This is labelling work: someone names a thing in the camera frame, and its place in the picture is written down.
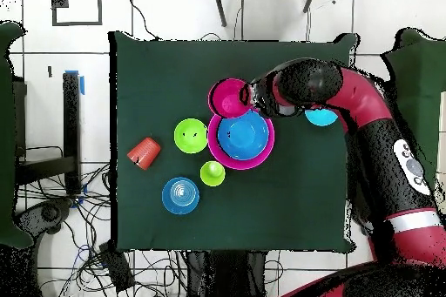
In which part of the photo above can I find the large pink bowl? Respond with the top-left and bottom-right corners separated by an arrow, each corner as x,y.
207,106 -> 276,172

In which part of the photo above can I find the large blue bowl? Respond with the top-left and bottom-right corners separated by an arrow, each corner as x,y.
217,110 -> 272,161

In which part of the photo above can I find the lime green cup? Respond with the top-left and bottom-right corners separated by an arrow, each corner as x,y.
199,160 -> 227,188

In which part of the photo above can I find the small red-pink bowl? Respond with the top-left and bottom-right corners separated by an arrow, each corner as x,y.
208,78 -> 253,119

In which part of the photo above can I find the small green bowl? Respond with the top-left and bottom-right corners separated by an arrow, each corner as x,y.
173,118 -> 210,155

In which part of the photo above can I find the medium blue bowl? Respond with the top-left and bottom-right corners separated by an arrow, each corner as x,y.
161,176 -> 201,215

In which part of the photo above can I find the orange cup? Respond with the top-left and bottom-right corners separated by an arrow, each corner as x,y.
126,136 -> 163,172

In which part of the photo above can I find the small light blue bowl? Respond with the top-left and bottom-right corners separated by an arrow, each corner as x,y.
304,108 -> 341,127

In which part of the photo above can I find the dark green table cloth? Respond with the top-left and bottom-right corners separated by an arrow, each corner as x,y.
111,30 -> 358,253

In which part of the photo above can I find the black power box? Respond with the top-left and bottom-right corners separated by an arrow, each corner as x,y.
97,240 -> 138,293

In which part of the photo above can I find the black wheel base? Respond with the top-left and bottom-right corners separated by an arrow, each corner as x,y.
20,199 -> 71,235

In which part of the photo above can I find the green covered side table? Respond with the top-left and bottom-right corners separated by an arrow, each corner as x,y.
0,21 -> 32,249
382,28 -> 446,193

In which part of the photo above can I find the tangle of black cables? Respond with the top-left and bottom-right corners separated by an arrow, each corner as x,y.
17,145 -> 196,297

